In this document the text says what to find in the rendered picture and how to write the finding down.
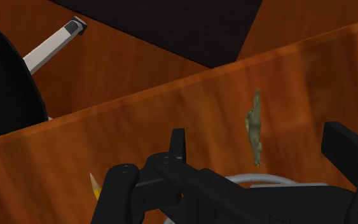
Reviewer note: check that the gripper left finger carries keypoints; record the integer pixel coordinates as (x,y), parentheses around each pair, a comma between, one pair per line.
(119,192)

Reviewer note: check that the yellow pencil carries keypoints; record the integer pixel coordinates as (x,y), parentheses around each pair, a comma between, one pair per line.
(96,190)

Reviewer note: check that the brown wooden desk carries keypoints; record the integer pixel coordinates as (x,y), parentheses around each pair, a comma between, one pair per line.
(135,130)

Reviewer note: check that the olive green lizard figure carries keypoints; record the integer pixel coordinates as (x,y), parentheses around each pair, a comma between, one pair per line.
(254,130)

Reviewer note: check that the black chair with grey leg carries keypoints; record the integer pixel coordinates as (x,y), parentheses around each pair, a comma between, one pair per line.
(5,93)

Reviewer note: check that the dark rug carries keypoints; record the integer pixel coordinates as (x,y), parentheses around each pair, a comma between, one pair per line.
(181,28)

